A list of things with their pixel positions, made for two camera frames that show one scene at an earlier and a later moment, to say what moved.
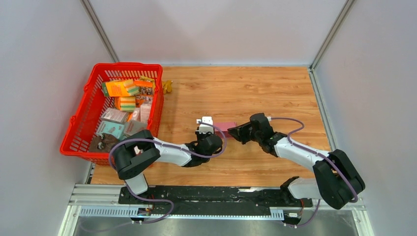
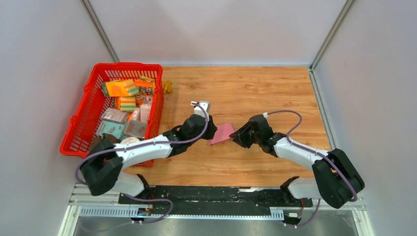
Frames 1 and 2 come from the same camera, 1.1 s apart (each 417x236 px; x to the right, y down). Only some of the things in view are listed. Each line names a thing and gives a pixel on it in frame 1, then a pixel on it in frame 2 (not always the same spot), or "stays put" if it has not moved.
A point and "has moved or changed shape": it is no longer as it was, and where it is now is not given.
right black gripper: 239,132 stays put
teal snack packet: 107,127 stays put
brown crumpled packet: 103,143 stays put
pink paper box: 220,128 has moved or changed shape
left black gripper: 198,135 → 211,128
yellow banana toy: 167,86 stays put
